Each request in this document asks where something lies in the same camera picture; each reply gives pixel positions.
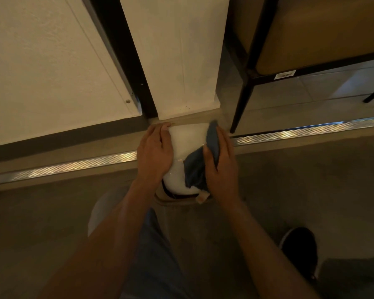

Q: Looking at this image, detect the white sticker label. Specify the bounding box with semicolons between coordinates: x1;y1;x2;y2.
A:
274;70;297;80

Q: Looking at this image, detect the dark blue cloth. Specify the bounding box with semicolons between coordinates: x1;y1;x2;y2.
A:
184;120;221;190

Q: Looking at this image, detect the person's left forearm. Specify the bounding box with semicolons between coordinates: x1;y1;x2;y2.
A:
37;180;156;299

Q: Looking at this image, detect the beige bin with white lid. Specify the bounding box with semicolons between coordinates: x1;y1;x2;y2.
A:
151;202;259;299

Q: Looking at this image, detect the person's right hand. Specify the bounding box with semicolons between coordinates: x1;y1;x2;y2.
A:
202;126;241;206

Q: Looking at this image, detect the person's right forearm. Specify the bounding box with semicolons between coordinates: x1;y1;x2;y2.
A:
221;196;322;299

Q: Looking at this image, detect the person's left hand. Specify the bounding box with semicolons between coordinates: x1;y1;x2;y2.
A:
135;122;175;190

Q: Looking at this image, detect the metal floor threshold strip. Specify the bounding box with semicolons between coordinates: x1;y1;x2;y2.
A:
0;116;374;186

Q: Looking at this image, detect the brown bench with sticker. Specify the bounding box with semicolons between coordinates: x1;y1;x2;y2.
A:
224;0;374;134

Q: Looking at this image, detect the person's right black shoe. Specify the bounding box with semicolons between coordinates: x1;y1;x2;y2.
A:
279;227;319;284

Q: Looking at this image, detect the black wall post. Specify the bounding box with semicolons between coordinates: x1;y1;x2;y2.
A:
80;0;159;119

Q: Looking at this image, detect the grey baseboard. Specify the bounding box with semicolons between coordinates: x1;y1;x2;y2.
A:
0;116;149;165

